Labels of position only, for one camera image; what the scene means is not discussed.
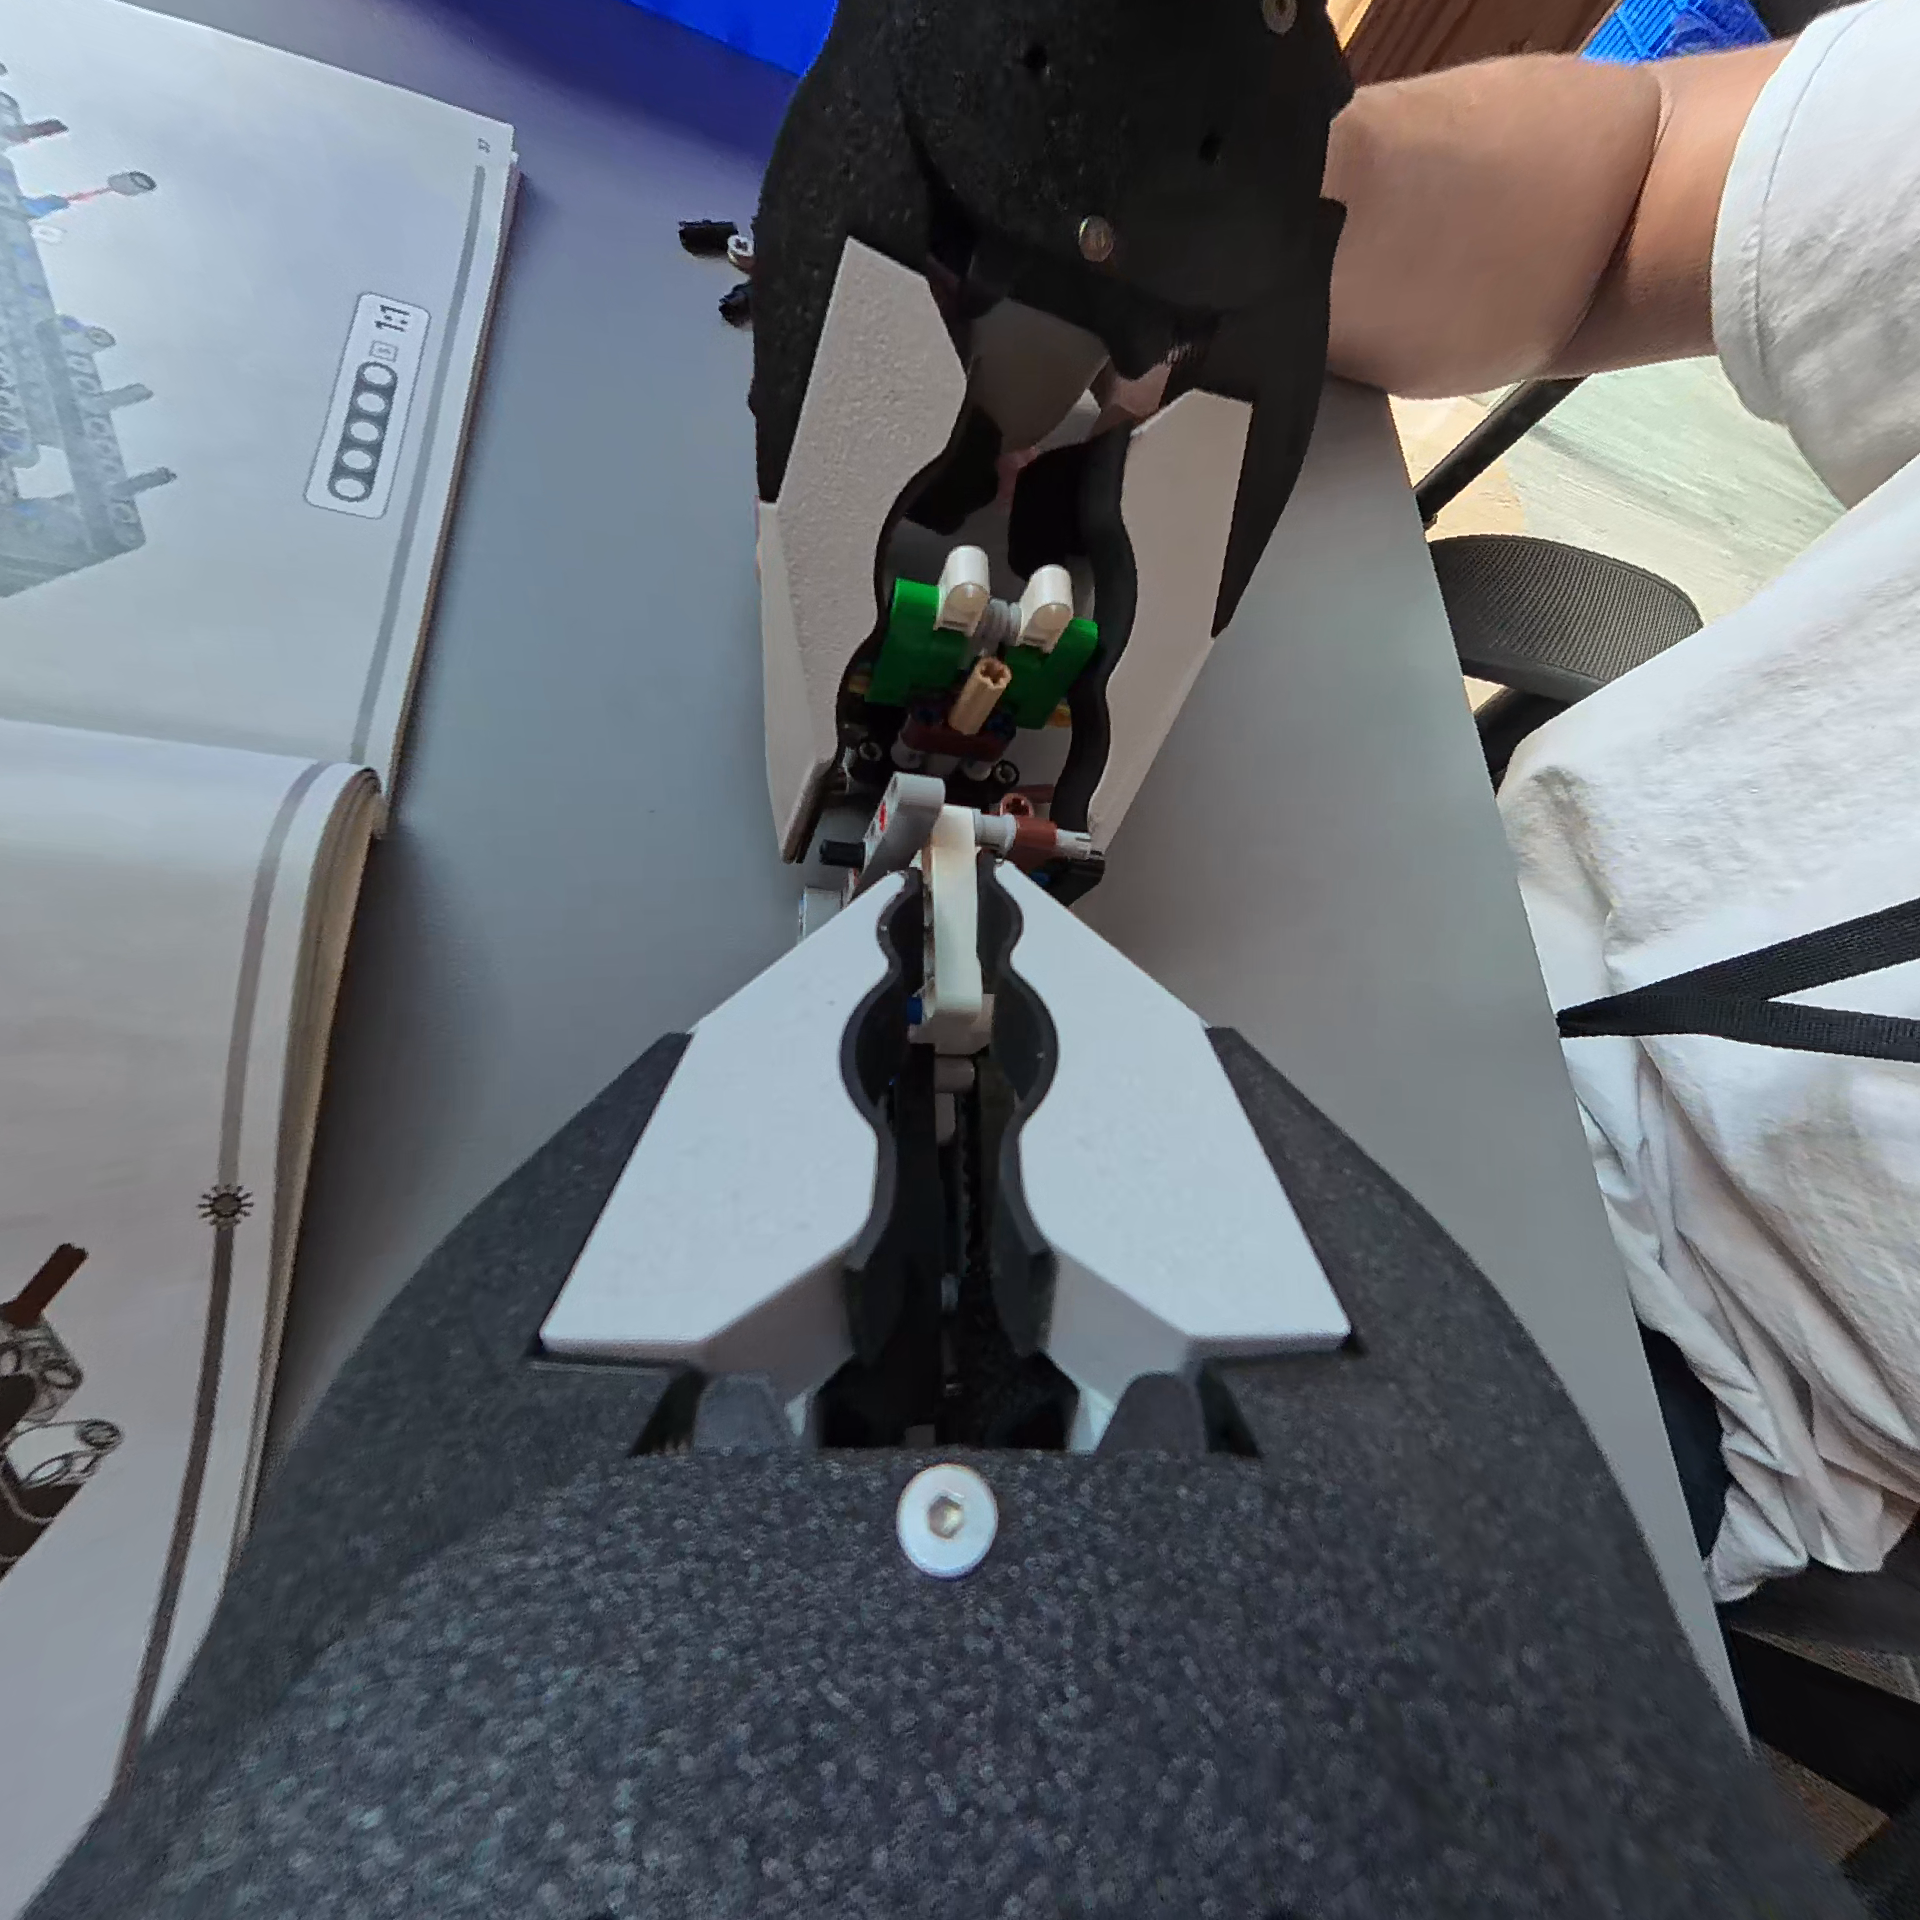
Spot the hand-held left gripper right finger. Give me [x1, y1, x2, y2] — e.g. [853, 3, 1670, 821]
[983, 866, 1355, 1443]

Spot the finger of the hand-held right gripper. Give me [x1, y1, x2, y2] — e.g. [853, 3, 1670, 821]
[753, 238, 1009, 869]
[1008, 398, 1260, 905]

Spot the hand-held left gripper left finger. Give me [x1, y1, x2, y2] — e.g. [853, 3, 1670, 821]
[536, 866, 924, 1420]

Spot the lego technic model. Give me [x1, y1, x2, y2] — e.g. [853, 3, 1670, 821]
[796, 539, 1116, 1444]

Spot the person's right forearm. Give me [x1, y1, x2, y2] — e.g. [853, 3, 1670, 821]
[1318, 30, 1807, 400]

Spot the open lego instruction booklet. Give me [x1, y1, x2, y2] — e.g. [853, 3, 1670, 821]
[0, 0, 520, 1790]

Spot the blue plastic bin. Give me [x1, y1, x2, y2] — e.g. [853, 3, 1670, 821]
[621, 0, 841, 77]

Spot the black mesh office chair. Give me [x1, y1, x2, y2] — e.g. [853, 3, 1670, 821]
[1417, 376, 1708, 784]

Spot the blue plastic crate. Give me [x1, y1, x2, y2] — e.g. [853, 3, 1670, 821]
[1575, 0, 1766, 61]

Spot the person's white shirt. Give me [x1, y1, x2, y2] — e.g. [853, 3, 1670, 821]
[1496, 0, 1920, 1605]

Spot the black strap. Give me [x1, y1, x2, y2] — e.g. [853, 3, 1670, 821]
[1553, 896, 1920, 1069]

